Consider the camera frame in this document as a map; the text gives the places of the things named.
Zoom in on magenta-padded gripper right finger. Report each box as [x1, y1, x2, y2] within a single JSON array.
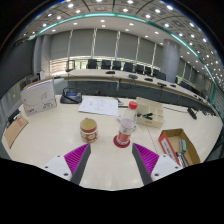
[[131, 142, 184, 186]]

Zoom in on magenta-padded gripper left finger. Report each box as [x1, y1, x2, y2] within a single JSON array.
[[41, 142, 92, 186]]

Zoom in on clear red-capped water bottle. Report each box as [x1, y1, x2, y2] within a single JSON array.
[[115, 100, 139, 147]]

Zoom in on red and cream mug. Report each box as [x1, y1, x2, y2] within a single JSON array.
[[79, 117, 99, 144]]

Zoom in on black marker pen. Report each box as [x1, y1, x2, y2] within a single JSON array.
[[175, 152, 184, 168], [180, 152, 190, 167]]

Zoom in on open brown cardboard box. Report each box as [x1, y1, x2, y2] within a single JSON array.
[[157, 128, 202, 168]]

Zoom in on flat round red coaster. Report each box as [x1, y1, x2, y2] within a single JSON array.
[[112, 134, 132, 149]]

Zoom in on green whiteboard eraser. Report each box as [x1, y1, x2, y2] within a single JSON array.
[[179, 138, 188, 155]]

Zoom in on beige compartment organizer tray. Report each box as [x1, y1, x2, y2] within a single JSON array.
[[135, 96, 165, 129]]

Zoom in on white printed paper sheet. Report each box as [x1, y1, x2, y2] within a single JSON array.
[[77, 96, 120, 117]]

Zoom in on flat brown cardboard sheet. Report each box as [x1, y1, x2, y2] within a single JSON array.
[[3, 114, 30, 149]]

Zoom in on large white printed carton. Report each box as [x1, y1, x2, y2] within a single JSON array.
[[20, 78, 58, 117]]

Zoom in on small black desk device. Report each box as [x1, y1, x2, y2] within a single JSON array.
[[6, 108, 22, 125]]

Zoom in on black desk microphone units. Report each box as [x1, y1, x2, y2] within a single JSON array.
[[104, 69, 198, 120]]

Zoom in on row of black office chairs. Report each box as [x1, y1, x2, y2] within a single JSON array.
[[86, 58, 168, 82]]

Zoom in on round ceiling lights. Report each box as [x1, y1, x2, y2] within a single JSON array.
[[19, 0, 224, 84]]

